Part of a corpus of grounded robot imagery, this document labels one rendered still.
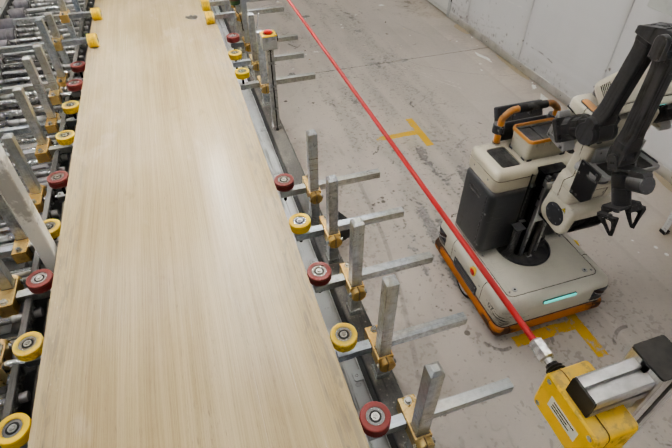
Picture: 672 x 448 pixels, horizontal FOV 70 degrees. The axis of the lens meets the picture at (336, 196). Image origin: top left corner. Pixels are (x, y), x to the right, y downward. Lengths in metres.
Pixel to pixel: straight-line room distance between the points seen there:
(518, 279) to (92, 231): 1.89
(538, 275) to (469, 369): 0.57
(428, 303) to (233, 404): 1.54
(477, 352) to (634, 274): 1.11
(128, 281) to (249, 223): 0.44
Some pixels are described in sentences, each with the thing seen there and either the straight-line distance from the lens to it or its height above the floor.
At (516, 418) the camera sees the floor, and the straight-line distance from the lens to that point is 2.46.
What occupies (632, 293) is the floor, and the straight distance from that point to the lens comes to 3.13.
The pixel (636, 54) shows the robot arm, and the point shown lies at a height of 1.53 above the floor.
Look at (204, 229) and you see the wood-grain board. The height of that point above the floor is 0.90.
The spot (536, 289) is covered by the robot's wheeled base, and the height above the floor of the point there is 0.28.
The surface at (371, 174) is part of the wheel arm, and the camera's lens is 2.06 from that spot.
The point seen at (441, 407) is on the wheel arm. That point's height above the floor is 0.84.
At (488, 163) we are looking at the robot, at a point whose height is 0.80.
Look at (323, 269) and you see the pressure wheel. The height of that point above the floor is 0.90.
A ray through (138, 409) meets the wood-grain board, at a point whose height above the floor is 0.90.
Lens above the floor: 2.12
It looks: 41 degrees down
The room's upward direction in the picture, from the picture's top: straight up
